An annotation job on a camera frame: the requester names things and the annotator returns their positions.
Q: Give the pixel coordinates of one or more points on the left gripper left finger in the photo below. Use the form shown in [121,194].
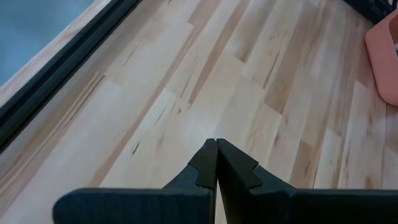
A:
[140,205]

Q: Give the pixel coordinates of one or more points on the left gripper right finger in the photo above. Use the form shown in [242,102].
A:
[311,207]

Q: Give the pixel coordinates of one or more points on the pink plastic basket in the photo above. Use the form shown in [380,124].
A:
[384,59]

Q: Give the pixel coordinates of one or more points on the black aluminium table frame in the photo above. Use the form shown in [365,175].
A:
[62,68]

